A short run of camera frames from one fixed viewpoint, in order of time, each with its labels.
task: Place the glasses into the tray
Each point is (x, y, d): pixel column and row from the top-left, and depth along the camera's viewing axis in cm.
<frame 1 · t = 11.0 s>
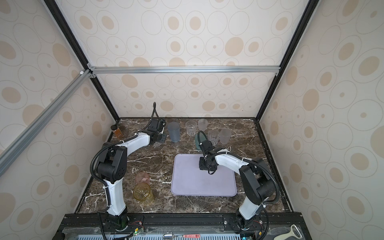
left hand: (164, 132, 100), fingers closed
right hand: (203, 166, 91), fingers open
lavender plastic tray: (187, 180, 89), on the table
tall blue plastic tumbler: (174, 128, 109), point 6 cm above the table
yellow glass mug: (141, 192, 85), on the table
small amber bottle black cap: (117, 131, 106), point 6 cm above the table
clear ribbed small glass: (191, 127, 115), point 2 cm above the table
frosted dimpled small cup: (202, 123, 115), point 3 cm above the table
clear faceted small glass: (213, 136, 108), point 2 cm above the table
frosted dimpled tall cup: (225, 135, 107), point 4 cm above the table

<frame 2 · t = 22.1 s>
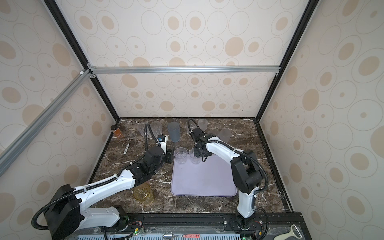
left hand: (175, 145, 79), fingers open
right hand: (200, 153, 93), fingers closed
clear faceted glass: (195, 160, 93), point 5 cm above the table
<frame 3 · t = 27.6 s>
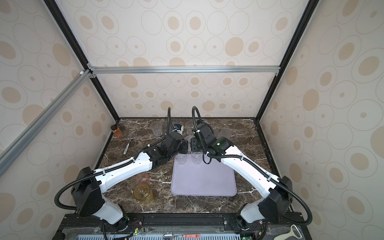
left hand: (191, 139, 79), fingers closed
right hand: (194, 141, 77), fingers open
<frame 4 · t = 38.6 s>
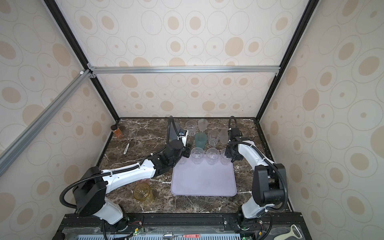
left hand: (193, 139, 79), fingers open
right hand: (232, 154, 91), fingers open
teal dimpled plastic tumbler: (200, 138, 102), point 6 cm above the table
